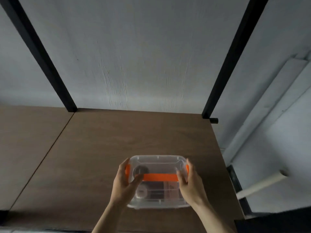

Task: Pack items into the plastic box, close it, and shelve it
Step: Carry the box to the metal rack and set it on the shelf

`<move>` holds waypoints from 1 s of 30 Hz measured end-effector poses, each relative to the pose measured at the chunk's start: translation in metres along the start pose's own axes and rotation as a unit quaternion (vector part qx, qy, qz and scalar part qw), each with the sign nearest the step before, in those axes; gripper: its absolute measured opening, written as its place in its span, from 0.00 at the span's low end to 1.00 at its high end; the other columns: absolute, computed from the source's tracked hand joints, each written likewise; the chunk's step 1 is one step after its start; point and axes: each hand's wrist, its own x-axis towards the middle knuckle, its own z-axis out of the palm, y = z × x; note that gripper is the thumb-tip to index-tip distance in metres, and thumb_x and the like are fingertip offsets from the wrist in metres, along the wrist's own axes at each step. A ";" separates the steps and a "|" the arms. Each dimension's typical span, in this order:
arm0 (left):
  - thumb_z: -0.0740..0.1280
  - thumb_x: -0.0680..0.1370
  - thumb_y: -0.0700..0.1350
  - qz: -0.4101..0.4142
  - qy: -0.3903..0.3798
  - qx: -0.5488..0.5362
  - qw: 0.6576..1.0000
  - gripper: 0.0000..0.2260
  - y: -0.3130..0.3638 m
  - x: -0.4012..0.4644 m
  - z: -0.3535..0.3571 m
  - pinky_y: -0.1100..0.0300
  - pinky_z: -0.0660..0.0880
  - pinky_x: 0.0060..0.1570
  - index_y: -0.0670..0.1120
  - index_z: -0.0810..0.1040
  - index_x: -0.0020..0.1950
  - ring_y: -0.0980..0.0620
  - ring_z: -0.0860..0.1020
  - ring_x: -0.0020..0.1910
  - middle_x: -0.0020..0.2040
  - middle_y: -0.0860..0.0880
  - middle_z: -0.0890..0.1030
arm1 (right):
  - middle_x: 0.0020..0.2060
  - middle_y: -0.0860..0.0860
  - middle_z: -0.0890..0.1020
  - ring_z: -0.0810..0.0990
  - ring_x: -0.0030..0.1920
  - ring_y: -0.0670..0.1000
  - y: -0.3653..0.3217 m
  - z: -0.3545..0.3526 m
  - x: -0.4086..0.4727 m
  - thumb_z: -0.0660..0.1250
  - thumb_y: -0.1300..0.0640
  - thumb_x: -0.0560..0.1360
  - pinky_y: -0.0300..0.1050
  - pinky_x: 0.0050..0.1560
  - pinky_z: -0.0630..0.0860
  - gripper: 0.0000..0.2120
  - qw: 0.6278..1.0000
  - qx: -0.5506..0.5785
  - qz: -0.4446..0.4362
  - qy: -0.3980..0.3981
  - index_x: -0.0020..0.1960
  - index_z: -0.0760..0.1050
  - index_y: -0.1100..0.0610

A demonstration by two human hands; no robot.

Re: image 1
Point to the person's right hand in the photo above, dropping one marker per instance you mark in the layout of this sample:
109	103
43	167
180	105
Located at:
193	189

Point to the clear plastic storage box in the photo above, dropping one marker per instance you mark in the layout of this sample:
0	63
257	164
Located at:
158	202

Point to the brown cardboard packet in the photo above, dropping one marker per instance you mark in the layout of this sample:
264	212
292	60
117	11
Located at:
171	189

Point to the white plastic pipe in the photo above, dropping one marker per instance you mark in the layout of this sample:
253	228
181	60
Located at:
262	184

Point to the person's left hand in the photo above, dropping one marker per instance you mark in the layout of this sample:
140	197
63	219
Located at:
122	189

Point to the black metal shelving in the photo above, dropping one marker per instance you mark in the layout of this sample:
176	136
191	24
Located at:
121	133

